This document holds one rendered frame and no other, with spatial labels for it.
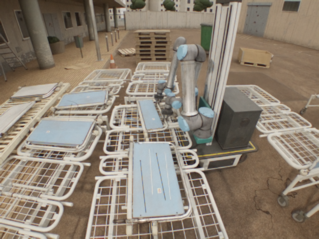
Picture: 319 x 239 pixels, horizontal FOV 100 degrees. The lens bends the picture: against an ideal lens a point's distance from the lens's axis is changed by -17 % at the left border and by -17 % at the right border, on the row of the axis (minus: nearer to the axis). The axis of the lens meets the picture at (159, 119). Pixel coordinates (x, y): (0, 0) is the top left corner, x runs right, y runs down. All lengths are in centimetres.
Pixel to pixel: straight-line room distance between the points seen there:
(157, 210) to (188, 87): 94
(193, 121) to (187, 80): 36
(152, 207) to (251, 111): 126
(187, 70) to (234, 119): 70
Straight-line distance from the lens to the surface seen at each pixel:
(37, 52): 749
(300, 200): 238
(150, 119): 188
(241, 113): 168
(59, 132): 196
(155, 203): 117
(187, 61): 130
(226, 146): 191
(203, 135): 158
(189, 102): 136
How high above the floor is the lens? 161
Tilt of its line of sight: 35 degrees down
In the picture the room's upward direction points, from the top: straight up
